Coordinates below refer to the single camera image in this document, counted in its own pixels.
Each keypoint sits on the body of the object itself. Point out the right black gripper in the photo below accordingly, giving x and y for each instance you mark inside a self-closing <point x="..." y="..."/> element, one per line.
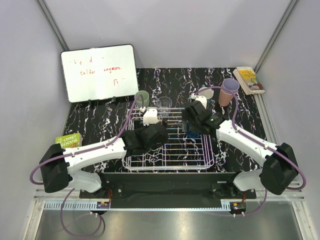
<point x="187" y="118"/>

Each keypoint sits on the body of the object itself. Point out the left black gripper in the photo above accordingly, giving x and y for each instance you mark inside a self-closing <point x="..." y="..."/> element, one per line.
<point x="140" y="129"/>

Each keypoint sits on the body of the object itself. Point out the dark blue ceramic mug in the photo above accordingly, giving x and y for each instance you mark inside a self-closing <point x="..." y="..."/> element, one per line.
<point x="193" y="134"/>

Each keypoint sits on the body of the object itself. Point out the light blue flowered mug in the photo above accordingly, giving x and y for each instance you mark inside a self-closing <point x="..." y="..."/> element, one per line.
<point x="207" y="93"/>

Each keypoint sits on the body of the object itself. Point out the pink plastic cup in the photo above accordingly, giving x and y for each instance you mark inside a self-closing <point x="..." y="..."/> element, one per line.
<point x="225" y="97"/>

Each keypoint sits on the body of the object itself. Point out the clear glass cup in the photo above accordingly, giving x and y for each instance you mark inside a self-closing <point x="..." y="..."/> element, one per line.
<point x="164" y="104"/>

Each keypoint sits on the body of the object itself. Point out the green plastic cup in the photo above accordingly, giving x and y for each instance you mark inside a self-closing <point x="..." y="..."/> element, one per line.
<point x="142" y="99"/>

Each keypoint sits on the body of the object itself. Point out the lilac plastic cup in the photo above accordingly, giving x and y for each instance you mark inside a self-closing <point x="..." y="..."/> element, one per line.
<point x="230" y="85"/>

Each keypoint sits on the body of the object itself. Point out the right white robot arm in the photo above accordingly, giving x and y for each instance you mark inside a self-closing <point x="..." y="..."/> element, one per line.
<point x="277" y="162"/>

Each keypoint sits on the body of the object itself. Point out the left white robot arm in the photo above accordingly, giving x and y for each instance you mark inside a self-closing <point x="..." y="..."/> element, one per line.
<point x="61" y="168"/>

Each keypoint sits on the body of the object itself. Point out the yellow paperback book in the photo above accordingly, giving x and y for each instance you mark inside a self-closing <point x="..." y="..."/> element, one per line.
<point x="248" y="80"/>

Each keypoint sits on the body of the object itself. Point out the green Treehouse book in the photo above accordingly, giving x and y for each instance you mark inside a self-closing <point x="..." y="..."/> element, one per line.
<point x="69" y="141"/>

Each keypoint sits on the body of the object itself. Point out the white whiteboard with red writing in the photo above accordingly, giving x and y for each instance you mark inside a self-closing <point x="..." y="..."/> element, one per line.
<point x="99" y="73"/>

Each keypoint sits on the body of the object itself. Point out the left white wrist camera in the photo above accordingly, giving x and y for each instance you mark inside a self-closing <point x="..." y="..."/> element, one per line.
<point x="150" y="116"/>

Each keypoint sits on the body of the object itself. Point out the white wire dish rack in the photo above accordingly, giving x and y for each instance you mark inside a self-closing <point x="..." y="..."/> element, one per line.
<point x="180" y="153"/>

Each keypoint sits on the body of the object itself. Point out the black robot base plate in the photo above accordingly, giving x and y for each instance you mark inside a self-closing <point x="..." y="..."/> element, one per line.
<point x="210" y="185"/>

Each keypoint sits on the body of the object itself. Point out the grey slotted cable duct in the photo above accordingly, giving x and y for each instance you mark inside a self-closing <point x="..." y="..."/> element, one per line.
<point x="80" y="204"/>

